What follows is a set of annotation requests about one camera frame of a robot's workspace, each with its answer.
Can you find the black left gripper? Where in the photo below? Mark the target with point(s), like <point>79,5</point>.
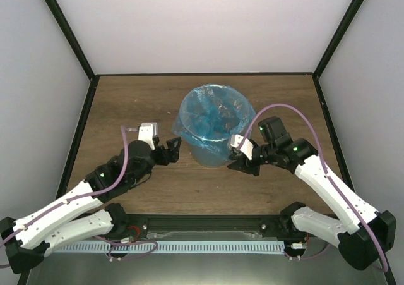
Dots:
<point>165,160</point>

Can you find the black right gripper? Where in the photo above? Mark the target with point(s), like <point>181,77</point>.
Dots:
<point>247,167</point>

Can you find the blue translucent plastic trash bag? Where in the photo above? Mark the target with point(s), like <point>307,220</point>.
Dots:
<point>214,117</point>

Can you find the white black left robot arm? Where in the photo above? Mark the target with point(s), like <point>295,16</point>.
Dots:
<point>86,210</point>

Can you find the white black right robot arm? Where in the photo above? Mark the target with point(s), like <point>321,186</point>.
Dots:
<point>360,232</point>

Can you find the translucent grey plastic trash bin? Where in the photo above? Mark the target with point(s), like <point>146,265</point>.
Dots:
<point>208,155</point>

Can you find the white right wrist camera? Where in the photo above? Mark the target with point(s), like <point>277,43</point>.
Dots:
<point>240,147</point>

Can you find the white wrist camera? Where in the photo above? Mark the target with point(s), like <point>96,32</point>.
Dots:
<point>148,133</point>
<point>240,147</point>

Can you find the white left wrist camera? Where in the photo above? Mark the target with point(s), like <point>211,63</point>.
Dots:
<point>148,133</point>

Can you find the black aluminium front rail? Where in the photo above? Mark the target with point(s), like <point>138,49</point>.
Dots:
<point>201,222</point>

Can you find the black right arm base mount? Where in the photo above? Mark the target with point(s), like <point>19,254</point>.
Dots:
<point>281,225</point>

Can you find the light blue slotted cable duct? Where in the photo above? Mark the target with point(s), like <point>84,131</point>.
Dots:
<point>180,247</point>

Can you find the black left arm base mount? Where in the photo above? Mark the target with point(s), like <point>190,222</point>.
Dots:
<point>126,229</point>

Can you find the black frame post left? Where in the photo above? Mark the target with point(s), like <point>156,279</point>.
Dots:
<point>68,33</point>

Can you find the black frame post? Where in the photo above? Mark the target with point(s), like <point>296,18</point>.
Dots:
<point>337,37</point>
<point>68,33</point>

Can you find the black frame post right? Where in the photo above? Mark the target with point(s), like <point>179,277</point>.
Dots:
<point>337,37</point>

